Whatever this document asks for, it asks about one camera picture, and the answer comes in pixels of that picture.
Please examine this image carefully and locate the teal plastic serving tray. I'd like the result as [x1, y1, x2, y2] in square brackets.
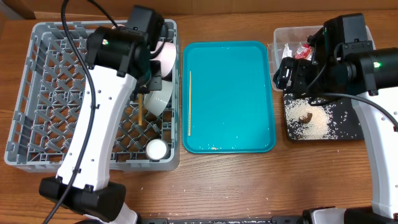
[181, 40, 276, 154]

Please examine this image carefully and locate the crumpled white wrapper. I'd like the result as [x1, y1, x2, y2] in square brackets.
[281, 44, 292, 59]

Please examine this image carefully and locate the grey plastic dish rack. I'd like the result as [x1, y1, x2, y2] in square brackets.
[4, 22, 180, 172]

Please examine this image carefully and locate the white paper cup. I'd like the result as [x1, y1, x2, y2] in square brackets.
[146, 139, 170, 161]

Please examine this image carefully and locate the wooden chopstick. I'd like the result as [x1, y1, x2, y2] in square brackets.
[137, 93, 143, 126]
[188, 71, 192, 136]

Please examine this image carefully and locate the brown food scrap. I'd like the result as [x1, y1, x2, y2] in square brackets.
[298, 113, 313, 124]

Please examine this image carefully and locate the black plastic tray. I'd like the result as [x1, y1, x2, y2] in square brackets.
[282, 91, 365, 142]

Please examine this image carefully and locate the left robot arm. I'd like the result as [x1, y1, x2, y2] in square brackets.
[39, 6, 165, 223]

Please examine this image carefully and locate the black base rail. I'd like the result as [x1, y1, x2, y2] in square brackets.
[137, 215, 312, 224]

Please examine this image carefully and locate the white rice pile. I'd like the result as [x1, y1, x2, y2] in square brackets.
[284, 98, 358, 141]

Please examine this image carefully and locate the clear plastic bin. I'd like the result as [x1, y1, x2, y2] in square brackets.
[271, 17, 374, 92]

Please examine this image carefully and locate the red snack wrapper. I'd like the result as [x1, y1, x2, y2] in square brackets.
[294, 44, 312, 60]

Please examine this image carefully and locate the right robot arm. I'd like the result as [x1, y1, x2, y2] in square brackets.
[273, 13, 397, 224]

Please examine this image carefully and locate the small pink bowl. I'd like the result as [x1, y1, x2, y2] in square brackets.
[154, 42, 177, 78]

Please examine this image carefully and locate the grey round bowl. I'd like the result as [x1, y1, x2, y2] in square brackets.
[144, 80, 174, 116]

